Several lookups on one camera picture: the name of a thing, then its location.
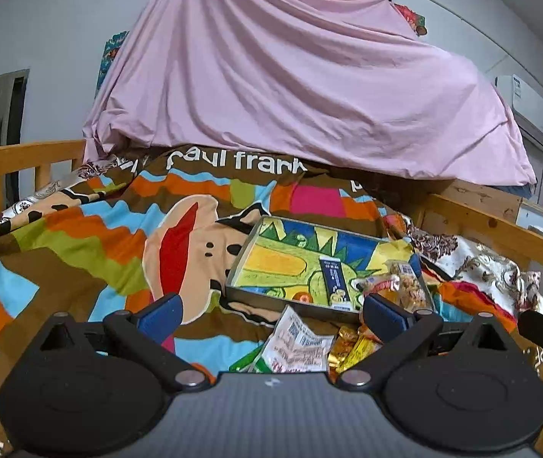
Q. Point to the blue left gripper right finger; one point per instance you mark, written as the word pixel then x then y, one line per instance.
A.
pixel 385 319

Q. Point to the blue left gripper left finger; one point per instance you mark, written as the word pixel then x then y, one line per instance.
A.
pixel 159 320

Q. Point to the nut bar clear packet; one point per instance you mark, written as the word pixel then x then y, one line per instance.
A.
pixel 411 294

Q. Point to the blue stick sachet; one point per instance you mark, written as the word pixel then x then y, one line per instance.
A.
pixel 335 284

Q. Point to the white pink snack pouch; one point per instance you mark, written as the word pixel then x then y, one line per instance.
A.
pixel 293 347

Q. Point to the orange snack clear packet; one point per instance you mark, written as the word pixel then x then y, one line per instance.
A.
pixel 384 285

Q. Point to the gold foil snack packet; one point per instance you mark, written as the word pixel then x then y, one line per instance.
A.
pixel 351 346

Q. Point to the grey tray with dinosaur print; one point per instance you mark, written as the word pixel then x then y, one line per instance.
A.
pixel 319 266

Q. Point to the colourful Paul Frank blanket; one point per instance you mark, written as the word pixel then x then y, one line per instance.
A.
pixel 213 346

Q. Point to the white floral quilt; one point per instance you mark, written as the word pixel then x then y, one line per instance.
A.
pixel 125 234

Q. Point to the green sausage stick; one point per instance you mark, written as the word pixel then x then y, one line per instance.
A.
pixel 248 363

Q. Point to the white air conditioner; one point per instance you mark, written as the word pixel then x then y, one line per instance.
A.
pixel 526 105

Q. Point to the pink bed sheet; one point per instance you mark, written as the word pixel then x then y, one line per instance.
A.
pixel 343 82

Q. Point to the wooden bed frame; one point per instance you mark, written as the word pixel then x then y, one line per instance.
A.
pixel 441 207

